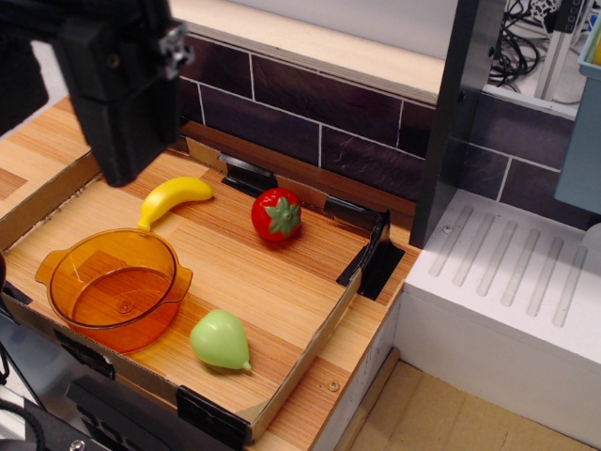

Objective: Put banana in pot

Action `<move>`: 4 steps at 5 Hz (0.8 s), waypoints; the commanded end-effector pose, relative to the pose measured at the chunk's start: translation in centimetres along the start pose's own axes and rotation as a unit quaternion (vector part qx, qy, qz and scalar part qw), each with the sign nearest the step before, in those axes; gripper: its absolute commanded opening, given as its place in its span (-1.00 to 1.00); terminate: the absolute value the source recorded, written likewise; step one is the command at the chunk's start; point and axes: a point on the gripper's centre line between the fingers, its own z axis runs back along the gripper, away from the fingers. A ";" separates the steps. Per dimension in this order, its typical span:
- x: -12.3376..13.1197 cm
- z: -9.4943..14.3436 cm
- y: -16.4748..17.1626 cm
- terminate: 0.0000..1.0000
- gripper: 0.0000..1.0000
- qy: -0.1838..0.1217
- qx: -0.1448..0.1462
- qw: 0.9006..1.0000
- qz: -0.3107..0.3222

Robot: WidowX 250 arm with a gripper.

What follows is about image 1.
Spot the yellow plastic banana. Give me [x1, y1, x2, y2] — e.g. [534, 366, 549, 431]
[137, 176, 213, 231]

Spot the blue-grey plastic bin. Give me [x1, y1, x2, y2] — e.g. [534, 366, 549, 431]
[555, 19, 600, 214]

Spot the green plastic pear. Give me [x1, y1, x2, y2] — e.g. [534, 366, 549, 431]
[190, 310, 252, 371]

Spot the aluminium frame profile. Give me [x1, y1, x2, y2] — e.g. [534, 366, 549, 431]
[534, 0, 585, 101]

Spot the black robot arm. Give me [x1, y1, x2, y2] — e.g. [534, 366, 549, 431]
[1, 1, 193, 187]

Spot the cardboard fence with black tape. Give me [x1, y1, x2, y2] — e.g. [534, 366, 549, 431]
[1, 135, 415, 450]

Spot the dark grey vertical post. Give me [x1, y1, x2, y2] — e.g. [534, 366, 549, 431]
[409, 0, 505, 248]

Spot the white toy sink drainboard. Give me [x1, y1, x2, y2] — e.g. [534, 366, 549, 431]
[395, 191, 600, 447]

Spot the red plastic strawberry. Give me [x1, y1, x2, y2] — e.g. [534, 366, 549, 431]
[251, 188, 301, 241]

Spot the bundle of black cables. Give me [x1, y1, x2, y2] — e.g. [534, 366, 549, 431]
[487, 0, 562, 88]

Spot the orange transparent plastic pot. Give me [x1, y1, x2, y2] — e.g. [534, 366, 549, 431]
[36, 228, 193, 354]

